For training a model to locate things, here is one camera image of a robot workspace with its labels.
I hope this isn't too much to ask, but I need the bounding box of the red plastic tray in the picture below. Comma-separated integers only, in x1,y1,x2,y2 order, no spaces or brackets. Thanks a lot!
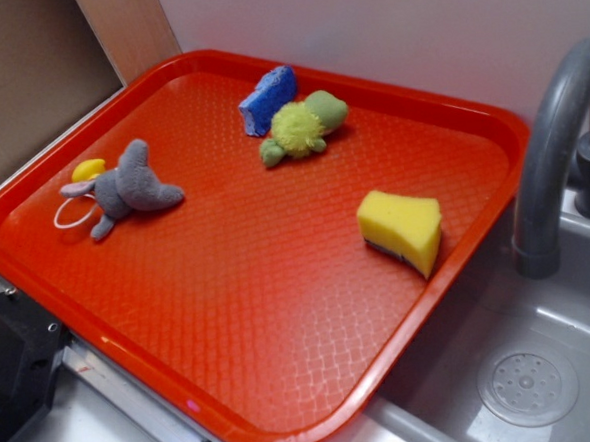
0,51,529,442

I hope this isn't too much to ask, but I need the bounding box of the wooden board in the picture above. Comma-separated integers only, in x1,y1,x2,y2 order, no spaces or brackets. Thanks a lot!
75,0,181,86

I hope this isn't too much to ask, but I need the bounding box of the yellow sponge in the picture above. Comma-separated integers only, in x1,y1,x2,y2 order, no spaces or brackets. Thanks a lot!
357,190,442,279

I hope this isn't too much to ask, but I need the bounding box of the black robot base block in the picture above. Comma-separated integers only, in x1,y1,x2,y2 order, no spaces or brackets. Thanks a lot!
0,287,69,442

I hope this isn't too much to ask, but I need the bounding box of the blue sponge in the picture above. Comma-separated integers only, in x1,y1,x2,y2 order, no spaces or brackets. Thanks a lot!
238,65,297,137

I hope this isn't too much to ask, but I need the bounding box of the grey toy faucet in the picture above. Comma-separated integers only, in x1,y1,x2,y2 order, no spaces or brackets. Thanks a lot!
512,37,590,279

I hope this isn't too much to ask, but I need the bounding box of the grey plastic sink basin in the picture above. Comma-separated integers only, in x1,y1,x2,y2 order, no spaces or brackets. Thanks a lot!
367,192,590,442

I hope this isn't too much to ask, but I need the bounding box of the brown cardboard panel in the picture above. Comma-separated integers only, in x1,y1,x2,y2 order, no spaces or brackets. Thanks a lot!
0,0,121,184

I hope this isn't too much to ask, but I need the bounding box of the grey plush mouse toy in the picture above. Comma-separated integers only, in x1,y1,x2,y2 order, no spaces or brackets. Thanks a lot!
53,139,184,241

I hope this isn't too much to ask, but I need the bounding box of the green plush turtle toy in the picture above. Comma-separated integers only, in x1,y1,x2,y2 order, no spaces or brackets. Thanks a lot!
259,90,349,169

